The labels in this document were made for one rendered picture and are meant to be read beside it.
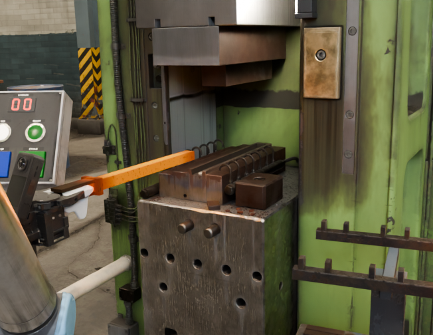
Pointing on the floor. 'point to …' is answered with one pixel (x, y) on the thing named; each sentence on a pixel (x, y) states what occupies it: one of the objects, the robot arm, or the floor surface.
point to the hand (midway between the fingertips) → (84, 185)
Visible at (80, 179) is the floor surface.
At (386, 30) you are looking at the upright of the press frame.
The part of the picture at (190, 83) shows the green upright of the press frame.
